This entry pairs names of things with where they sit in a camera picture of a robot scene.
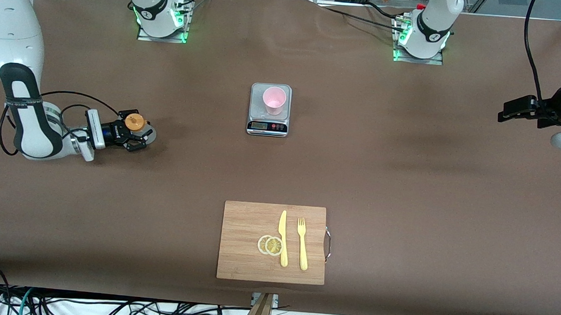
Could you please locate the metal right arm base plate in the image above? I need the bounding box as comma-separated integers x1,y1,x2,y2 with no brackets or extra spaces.
136,0,192,45

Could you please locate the teal floor cable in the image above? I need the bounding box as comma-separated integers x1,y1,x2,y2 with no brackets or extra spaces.
8,286,35,315

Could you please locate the bamboo cutting board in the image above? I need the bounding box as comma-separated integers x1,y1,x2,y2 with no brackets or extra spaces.
216,200,330,286

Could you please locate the black cable on table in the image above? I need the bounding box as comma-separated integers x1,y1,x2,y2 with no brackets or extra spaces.
313,0,410,32

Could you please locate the pink plastic cup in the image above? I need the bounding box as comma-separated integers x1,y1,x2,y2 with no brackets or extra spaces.
261,86,288,117

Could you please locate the frosted sauce bottle orange cap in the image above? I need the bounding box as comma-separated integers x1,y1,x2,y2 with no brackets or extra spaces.
123,112,158,146

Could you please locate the yellow plastic fork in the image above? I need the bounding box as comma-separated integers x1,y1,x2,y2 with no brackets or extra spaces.
295,217,311,271

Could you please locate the metal cutting board handle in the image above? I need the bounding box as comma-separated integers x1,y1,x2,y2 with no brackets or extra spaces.
323,226,333,264

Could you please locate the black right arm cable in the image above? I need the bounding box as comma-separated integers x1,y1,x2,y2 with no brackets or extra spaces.
0,87,122,163

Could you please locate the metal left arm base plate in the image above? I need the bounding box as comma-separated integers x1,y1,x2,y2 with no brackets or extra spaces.
392,16,447,66

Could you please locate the yellow plastic knife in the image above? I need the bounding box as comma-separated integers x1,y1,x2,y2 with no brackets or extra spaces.
276,210,292,268

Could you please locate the metal table edge bracket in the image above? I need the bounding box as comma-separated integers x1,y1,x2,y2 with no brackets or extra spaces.
250,292,280,309

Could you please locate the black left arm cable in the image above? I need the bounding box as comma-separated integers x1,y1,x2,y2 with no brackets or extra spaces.
520,0,552,102

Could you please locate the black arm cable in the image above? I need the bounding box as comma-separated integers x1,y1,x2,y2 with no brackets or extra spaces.
520,0,552,102
0,87,122,163

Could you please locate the silver digital kitchen scale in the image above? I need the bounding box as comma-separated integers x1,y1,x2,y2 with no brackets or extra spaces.
246,82,293,138

